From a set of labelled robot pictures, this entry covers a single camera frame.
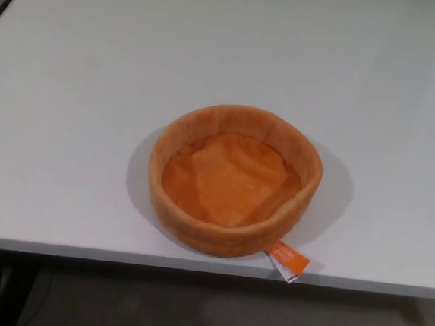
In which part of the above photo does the orange plush plate with tag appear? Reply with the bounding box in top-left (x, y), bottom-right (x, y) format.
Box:
top-left (138, 96), bottom-right (329, 287)

